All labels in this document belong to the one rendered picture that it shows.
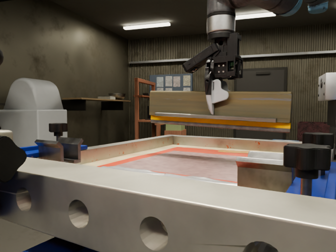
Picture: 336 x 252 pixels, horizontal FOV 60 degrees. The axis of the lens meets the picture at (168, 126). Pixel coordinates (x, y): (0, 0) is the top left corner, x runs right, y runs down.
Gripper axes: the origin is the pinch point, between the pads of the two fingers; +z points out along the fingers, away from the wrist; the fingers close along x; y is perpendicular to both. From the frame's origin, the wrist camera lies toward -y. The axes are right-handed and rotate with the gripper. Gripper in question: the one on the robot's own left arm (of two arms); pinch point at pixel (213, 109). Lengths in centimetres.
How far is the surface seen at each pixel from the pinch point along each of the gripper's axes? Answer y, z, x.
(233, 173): 10.9, 13.7, -15.2
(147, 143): -25.5, 11.3, 5.2
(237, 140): 0.1, 10.7, 22.3
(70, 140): -21.5, 6.8, -31.1
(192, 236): 23, 7, -61
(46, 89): -358, -30, 217
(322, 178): 28.4, 9.2, -31.5
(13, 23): -442, -143, 219
